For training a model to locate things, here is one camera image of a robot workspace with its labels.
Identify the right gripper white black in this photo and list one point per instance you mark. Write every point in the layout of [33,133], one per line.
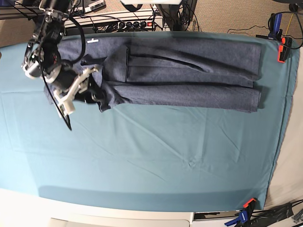
[66,84]

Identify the blue-grey heathered T-shirt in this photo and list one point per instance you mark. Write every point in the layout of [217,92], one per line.
[191,72]

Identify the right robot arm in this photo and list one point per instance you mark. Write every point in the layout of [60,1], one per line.
[42,54]

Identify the teal table cloth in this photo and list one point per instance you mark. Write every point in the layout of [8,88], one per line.
[140,157]

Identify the white power strip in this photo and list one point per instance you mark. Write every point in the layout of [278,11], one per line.
[111,23]

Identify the blue clamp top right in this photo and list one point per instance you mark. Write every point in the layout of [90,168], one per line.
[274,26]

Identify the orange black clamp top right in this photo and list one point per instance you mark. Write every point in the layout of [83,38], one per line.
[284,49]

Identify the orange blue clamp bottom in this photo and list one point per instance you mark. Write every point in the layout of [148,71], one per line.
[244,216]

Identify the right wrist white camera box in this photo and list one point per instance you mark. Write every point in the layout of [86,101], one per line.
[66,107]

